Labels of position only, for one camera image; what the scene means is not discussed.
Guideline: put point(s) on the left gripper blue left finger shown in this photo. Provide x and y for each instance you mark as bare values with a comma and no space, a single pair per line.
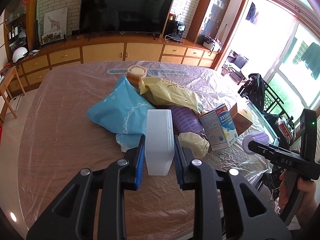
140,162

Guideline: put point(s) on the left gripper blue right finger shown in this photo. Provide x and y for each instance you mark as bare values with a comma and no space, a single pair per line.
179,162

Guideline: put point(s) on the white plastic container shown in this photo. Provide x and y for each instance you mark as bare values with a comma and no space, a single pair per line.
159,142

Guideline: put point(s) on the beige paper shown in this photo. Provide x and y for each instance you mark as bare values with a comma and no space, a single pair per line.
194,142

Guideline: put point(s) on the purple roll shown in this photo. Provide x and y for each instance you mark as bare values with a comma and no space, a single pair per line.
184,120

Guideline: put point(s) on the blue white medicine box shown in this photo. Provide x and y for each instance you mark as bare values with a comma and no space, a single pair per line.
219,128

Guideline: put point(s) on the blue plastic bag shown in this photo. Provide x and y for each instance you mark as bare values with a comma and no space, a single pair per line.
124,113

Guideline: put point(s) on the yellow paper bag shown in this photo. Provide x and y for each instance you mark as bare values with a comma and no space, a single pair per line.
162,92

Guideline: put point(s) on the gold loreal cardboard box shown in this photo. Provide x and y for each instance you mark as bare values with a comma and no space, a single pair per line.
242,117

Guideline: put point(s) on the orange plastic cup with lid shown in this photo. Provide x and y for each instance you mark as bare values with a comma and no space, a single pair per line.
135,73

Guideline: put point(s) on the glass side table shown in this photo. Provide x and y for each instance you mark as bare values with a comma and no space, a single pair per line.
261,124

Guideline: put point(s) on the dark wooden chair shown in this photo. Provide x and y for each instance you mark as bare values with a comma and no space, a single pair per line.
260,93

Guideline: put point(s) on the long wooden tv cabinet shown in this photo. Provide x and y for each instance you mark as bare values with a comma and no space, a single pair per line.
123,47

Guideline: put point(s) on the grey printer on cabinet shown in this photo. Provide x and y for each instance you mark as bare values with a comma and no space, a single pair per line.
213,44

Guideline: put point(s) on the black coffee machine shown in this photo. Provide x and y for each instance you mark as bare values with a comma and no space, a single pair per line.
174,31

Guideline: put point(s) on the white scale on floor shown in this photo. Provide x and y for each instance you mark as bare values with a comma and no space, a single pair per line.
14,102

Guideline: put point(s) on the large black television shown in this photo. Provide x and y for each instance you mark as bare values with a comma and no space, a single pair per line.
139,16

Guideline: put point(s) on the red flower picture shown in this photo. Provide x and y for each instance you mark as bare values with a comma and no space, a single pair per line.
53,36

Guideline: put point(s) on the small wooden side table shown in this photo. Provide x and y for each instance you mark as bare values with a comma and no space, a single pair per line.
10,74

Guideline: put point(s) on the white helmet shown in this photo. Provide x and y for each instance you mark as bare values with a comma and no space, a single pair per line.
19,53

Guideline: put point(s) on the giraffe painting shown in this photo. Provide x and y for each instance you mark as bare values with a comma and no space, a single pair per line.
55,20

